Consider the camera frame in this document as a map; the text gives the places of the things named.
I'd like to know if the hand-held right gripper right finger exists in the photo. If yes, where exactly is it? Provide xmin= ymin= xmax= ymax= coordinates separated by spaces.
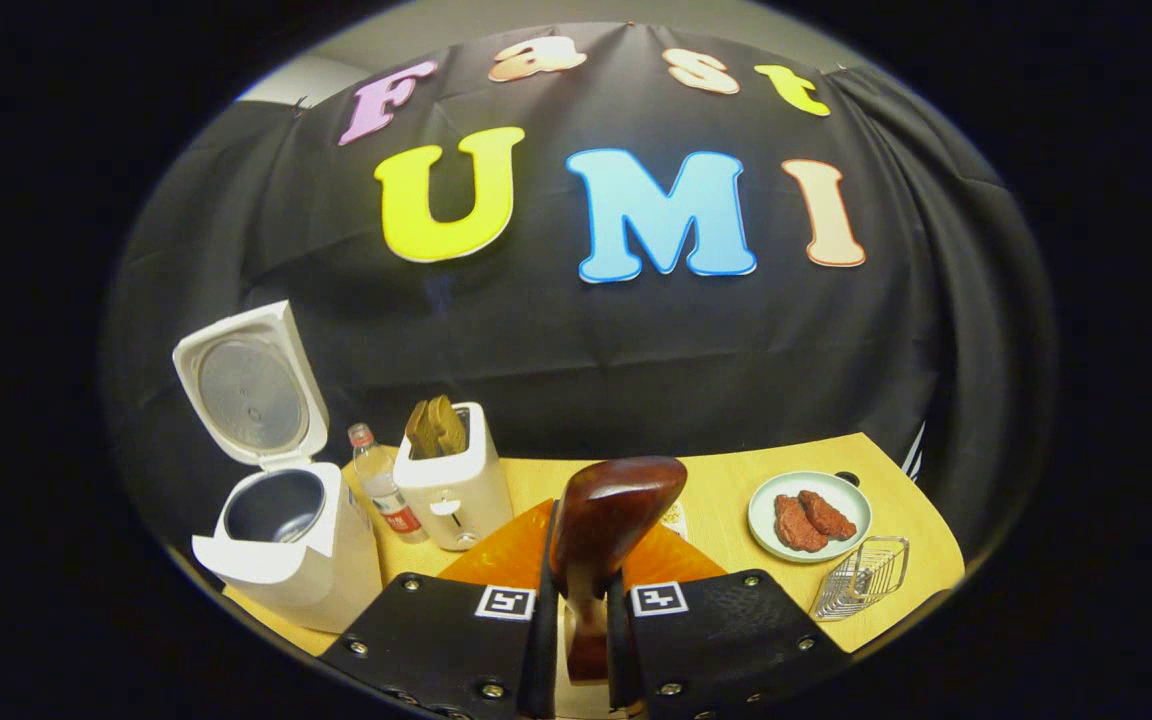
xmin=604 ymin=520 xmax=852 ymax=720

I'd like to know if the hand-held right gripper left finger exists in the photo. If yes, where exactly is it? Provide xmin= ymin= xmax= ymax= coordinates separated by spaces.
xmin=319 ymin=498 xmax=562 ymax=720

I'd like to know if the dark wooden spoon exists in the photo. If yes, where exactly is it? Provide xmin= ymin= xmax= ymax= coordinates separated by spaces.
xmin=549 ymin=456 xmax=689 ymax=686

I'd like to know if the wire chopstick holder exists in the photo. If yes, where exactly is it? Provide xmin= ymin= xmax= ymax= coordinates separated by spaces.
xmin=811 ymin=536 xmax=910 ymax=622

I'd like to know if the white rice cooker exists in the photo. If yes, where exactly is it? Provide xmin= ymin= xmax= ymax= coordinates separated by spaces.
xmin=173 ymin=300 xmax=384 ymax=634

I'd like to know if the white toaster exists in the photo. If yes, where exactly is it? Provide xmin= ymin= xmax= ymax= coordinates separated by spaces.
xmin=393 ymin=400 xmax=515 ymax=553

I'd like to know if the red meat piece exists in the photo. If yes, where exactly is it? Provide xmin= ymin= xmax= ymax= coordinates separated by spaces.
xmin=774 ymin=493 xmax=830 ymax=553
xmin=798 ymin=489 xmax=859 ymax=542

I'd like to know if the clear plastic bottle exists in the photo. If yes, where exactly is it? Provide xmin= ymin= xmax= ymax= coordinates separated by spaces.
xmin=348 ymin=422 xmax=429 ymax=546

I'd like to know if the brown bread slice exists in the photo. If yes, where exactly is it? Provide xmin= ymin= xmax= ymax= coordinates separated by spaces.
xmin=429 ymin=394 xmax=468 ymax=457
xmin=406 ymin=400 xmax=440 ymax=460

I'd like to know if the pale green plate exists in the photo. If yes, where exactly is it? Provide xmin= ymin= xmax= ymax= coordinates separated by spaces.
xmin=748 ymin=471 xmax=873 ymax=564

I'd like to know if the black backdrop cloth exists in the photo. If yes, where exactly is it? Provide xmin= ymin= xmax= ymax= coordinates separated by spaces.
xmin=101 ymin=20 xmax=1057 ymax=561

